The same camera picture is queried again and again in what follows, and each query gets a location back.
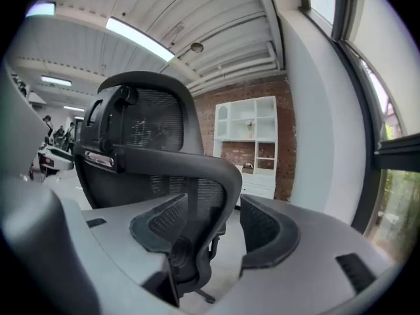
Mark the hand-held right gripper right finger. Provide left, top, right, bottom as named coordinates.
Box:
left=213, top=194, right=394, bottom=315

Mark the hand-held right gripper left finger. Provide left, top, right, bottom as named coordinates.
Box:
left=81, top=194, right=190, bottom=287

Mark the black mesh office chair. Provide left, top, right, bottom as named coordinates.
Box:
left=72, top=70, right=244, bottom=305

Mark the white desk with hutch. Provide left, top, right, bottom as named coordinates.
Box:
left=213, top=96, right=278, bottom=200

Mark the long ceiling light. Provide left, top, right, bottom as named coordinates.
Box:
left=26, top=1, right=56, bottom=18
left=41, top=75, right=72, bottom=87
left=105, top=16, right=177, bottom=62

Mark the black window frame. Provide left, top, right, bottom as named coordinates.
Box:
left=298, top=0, right=420, bottom=262

